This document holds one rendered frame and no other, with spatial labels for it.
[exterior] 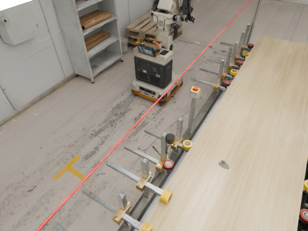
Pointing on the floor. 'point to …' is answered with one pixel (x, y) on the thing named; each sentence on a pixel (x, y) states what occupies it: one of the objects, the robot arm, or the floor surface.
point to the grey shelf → (112, 46)
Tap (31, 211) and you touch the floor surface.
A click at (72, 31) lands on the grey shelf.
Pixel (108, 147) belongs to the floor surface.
